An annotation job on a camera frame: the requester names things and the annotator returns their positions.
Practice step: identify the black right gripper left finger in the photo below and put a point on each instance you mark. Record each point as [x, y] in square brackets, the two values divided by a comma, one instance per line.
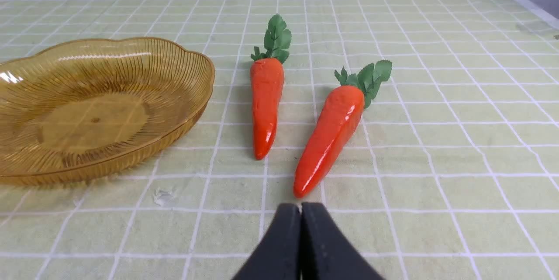
[276, 257]

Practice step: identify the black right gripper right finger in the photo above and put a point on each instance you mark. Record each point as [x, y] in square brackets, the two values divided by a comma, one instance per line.
[325, 253]

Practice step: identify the orange toy carrot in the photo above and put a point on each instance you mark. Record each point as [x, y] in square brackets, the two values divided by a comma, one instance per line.
[267, 78]
[337, 122]

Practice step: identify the green checkered tablecloth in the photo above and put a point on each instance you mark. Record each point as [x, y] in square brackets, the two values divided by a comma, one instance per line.
[452, 173]

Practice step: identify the amber plastic ribbed plate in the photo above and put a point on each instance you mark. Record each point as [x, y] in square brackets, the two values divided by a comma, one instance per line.
[89, 108]

